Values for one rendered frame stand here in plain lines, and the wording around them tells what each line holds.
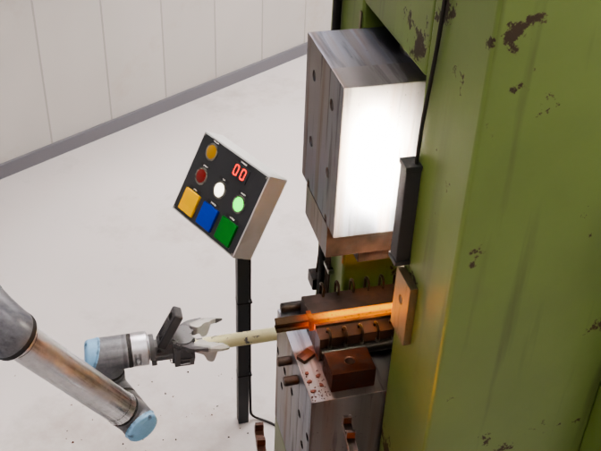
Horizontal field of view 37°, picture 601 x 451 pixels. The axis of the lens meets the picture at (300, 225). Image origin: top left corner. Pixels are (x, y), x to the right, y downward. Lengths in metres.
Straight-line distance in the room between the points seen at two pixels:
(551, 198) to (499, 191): 0.12
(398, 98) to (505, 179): 0.37
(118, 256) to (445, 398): 2.56
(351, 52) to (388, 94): 0.17
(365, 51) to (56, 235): 2.72
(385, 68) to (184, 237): 2.57
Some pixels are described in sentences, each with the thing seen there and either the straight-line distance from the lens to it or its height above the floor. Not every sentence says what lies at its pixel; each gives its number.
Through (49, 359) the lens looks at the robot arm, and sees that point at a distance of 2.10.
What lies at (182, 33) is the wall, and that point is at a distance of 5.47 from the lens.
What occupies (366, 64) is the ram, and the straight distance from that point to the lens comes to 2.05.
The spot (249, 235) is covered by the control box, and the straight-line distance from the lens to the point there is 2.74.
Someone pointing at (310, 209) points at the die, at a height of 1.32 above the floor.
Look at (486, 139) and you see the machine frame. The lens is 1.68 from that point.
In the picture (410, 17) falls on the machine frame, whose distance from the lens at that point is 1.94.
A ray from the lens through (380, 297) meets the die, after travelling 2.58.
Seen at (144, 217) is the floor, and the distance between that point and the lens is 4.62.
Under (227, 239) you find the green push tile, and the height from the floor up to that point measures 1.00.
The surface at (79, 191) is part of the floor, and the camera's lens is 4.86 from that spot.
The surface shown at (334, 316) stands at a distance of 2.48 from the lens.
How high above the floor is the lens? 2.64
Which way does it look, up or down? 36 degrees down
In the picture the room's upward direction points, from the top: 2 degrees clockwise
